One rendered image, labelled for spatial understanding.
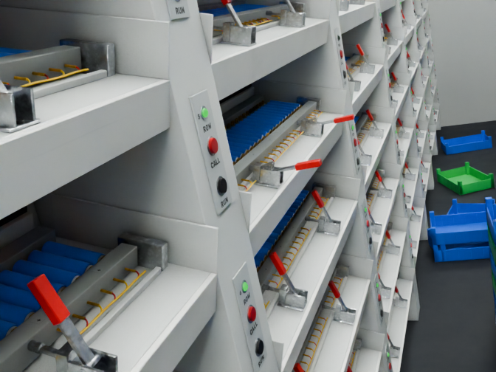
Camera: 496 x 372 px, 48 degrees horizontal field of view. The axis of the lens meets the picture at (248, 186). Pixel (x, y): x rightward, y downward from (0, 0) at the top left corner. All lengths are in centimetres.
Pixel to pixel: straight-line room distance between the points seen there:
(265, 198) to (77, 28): 33
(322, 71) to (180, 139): 70
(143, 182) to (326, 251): 53
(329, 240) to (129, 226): 55
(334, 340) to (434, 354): 94
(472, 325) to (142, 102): 182
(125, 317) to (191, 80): 23
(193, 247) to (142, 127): 14
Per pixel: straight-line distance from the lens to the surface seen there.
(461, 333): 213
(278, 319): 83
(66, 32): 56
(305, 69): 120
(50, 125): 38
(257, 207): 71
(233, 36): 75
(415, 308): 218
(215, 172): 57
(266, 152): 87
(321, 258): 99
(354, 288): 128
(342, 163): 123
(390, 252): 187
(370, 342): 142
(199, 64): 58
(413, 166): 269
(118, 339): 48
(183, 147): 53
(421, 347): 207
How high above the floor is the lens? 117
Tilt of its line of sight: 16 degrees down
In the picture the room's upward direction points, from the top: 12 degrees counter-clockwise
